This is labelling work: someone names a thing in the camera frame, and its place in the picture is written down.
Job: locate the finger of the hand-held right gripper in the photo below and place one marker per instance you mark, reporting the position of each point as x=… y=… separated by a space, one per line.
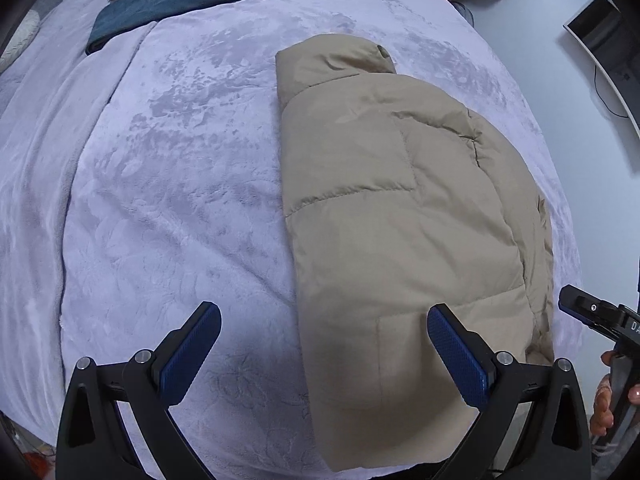
x=585 y=305

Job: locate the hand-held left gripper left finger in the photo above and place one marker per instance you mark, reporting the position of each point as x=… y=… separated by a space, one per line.
x=192 y=347

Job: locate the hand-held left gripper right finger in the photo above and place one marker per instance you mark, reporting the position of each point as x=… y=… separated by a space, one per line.
x=457 y=350

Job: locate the beige puffer jacket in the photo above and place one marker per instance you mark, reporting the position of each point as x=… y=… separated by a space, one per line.
x=400 y=220

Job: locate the person's right hand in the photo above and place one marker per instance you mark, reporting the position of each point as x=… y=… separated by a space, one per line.
x=602 y=400

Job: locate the lavender fleece blanket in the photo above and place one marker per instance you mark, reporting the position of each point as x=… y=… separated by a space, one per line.
x=175 y=185

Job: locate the dark monitor screen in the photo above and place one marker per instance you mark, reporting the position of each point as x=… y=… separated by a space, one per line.
x=605 y=35

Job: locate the folded blue jeans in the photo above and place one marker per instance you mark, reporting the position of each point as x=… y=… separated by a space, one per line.
x=170 y=0

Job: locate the round white pleated pillow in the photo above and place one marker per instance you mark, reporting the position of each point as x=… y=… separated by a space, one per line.
x=17 y=42

